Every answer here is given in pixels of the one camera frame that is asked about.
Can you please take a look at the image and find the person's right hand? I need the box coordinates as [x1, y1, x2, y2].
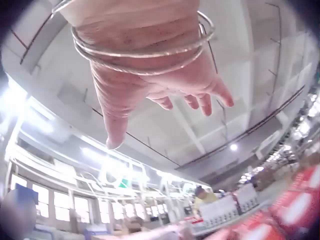
[52, 0, 235, 151]

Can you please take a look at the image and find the person's right thumb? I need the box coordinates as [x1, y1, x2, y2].
[96, 82, 137, 151]

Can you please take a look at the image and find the person's right index finger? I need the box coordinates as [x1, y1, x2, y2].
[146, 94, 174, 111]

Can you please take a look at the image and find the person's right ring finger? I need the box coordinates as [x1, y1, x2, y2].
[197, 94, 213, 117]

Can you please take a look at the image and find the person's right middle finger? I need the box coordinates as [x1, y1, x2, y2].
[184, 94, 200, 110]

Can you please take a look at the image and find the person's right little finger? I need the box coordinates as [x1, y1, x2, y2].
[211, 80, 235, 107]

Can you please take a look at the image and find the bright strip lamp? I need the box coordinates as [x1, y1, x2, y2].
[0, 82, 65, 143]

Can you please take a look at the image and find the row of factory windows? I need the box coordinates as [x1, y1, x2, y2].
[9, 172, 170, 227]

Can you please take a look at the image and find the white printed carton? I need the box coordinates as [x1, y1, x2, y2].
[234, 184, 261, 214]
[199, 197, 238, 228]

